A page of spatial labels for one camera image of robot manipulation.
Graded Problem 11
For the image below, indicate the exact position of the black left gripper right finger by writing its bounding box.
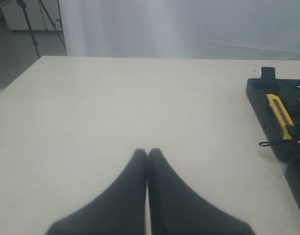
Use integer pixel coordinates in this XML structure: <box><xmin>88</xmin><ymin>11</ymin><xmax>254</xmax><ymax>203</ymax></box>
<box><xmin>148</xmin><ymin>148</ymin><xmax>254</xmax><ymax>235</ymax></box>

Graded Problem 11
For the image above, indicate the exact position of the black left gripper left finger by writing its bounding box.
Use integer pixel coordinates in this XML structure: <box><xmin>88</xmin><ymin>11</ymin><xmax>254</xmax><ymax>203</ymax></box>
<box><xmin>47</xmin><ymin>149</ymin><xmax>147</xmax><ymax>235</ymax></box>

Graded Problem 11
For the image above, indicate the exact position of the yellow utility knife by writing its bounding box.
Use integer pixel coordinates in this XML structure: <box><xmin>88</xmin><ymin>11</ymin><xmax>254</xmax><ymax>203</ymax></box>
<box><xmin>266</xmin><ymin>94</ymin><xmax>295</xmax><ymax>140</ymax></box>

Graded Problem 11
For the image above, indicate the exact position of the black plastic tool case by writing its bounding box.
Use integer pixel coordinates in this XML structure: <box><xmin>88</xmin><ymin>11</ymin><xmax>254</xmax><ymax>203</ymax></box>
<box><xmin>246</xmin><ymin>67</ymin><xmax>300</xmax><ymax>211</ymax></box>

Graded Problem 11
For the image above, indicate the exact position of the black tripod stand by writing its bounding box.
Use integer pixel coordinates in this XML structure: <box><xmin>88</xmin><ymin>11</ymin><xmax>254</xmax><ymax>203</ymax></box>
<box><xmin>0</xmin><ymin>0</ymin><xmax>66</xmax><ymax>83</ymax></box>

